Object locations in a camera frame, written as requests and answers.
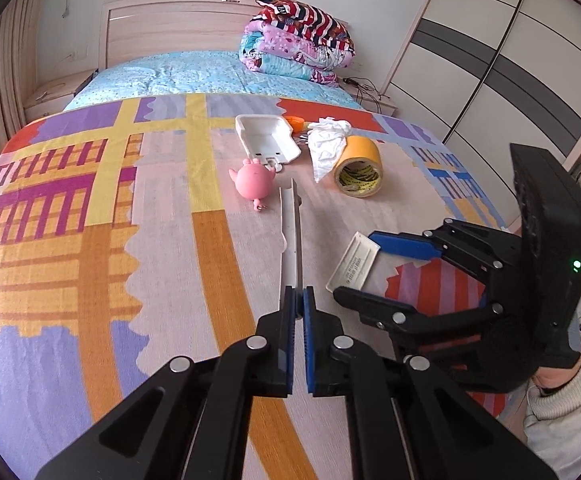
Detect wooden ribbed side panel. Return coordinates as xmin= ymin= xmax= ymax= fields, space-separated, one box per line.
xmin=0 ymin=0 xmax=38 ymax=146

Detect pink pig toy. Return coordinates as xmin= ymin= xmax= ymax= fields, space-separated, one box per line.
xmin=228 ymin=157 xmax=277 ymax=213

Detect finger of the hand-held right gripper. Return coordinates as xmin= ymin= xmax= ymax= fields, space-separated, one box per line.
xmin=369 ymin=217 xmax=524 ymax=287
xmin=333 ymin=286 xmax=509 ymax=350

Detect white grey sliding wardrobe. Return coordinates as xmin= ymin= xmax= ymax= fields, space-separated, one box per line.
xmin=381 ymin=0 xmax=581 ymax=161

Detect person's right forearm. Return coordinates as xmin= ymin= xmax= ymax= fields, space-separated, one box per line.
xmin=523 ymin=332 xmax=581 ymax=476

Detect wooden bed headboard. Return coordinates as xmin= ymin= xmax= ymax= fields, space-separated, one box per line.
xmin=98 ymin=0 xmax=271 ymax=71

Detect yellow tape roll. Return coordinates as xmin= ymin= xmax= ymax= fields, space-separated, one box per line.
xmin=333 ymin=135 xmax=383 ymax=200

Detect blue patterned bed sheet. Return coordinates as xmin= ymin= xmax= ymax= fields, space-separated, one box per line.
xmin=63 ymin=50 xmax=366 ymax=111

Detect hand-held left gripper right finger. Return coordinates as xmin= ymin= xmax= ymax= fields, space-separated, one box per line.
xmin=301 ymin=286 xmax=559 ymax=480

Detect white card packet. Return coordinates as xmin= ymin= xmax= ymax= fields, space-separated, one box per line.
xmin=325 ymin=231 xmax=382 ymax=293

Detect white tissue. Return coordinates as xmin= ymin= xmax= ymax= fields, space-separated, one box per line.
xmin=307 ymin=116 xmax=354 ymax=184

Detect white foam box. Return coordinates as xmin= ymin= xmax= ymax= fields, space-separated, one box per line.
xmin=234 ymin=114 xmax=302 ymax=171

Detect pink floral folded quilt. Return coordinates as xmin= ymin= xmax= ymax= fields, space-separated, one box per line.
xmin=238 ymin=22 xmax=356 ymax=84

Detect striped folded blanket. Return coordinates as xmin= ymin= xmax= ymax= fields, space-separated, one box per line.
xmin=255 ymin=0 xmax=352 ymax=45

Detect wooden nightstand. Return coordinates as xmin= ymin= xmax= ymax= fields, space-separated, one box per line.
xmin=23 ymin=67 xmax=97 ymax=117

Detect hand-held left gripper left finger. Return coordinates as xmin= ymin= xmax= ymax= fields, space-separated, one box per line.
xmin=35 ymin=285 xmax=297 ymax=480

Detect colourful patterned table cover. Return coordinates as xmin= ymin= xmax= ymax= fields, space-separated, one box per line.
xmin=0 ymin=94 xmax=521 ymax=480

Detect black cables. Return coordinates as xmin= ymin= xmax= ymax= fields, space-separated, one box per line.
xmin=343 ymin=76 xmax=396 ymax=111

